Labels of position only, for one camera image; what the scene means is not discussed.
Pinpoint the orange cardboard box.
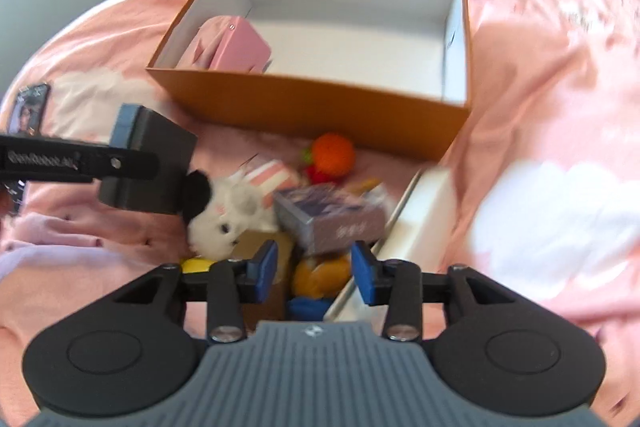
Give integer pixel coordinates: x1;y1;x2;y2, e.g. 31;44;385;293
145;0;473;164

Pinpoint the grey printed small box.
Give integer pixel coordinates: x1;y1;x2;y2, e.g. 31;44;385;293
272;184;389;256

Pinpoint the orange crochet fruit toy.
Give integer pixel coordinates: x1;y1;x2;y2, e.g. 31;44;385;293
300;133;357;185

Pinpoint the pale lilac cloth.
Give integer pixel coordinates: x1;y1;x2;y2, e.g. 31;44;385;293
0;212;190;293

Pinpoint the pink cloud print blanket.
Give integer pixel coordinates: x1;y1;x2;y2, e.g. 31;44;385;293
0;0;640;427

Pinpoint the duck plush toy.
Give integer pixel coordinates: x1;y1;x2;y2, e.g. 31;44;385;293
286;256;352;321

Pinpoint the printed photo card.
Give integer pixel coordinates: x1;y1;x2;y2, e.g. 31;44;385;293
7;82;52;136

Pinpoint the pink hard case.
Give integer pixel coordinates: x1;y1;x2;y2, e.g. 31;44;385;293
207;17;274;73

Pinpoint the tan small box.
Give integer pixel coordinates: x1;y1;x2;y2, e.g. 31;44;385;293
231;229;296;320

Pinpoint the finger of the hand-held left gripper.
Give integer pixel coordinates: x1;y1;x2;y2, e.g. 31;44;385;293
95;104;160;184

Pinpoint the white plush toy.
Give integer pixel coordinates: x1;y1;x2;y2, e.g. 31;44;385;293
182;157;302;259

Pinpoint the long white box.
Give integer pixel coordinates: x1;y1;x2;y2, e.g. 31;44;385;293
322;167;459;323

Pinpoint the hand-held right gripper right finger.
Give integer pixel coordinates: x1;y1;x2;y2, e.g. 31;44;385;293
350;241;521;343

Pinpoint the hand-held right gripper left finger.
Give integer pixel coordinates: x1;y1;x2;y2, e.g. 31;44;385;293
112;239;279;344

